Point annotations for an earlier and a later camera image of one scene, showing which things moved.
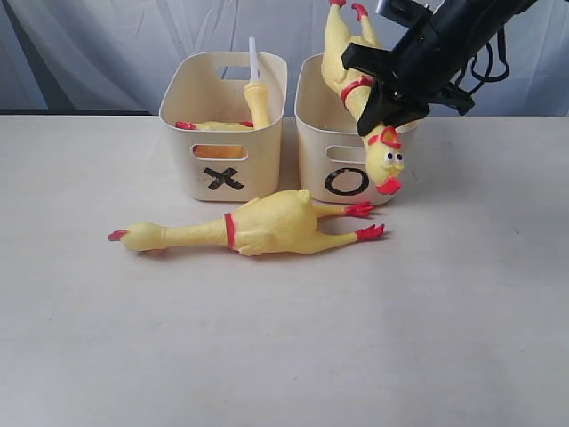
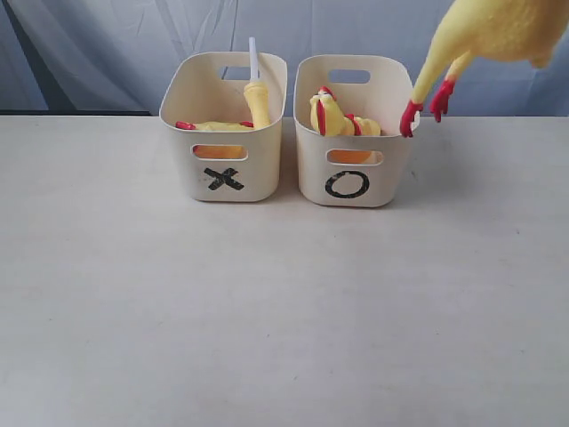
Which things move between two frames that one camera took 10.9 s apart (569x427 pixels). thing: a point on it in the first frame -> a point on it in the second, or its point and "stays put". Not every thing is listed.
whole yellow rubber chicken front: (384, 157) -> (329, 120)
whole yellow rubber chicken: (278, 222) -> (498, 30)
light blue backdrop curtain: (108, 57) stays put
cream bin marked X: (225, 165) stays put
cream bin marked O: (334, 163) stays put
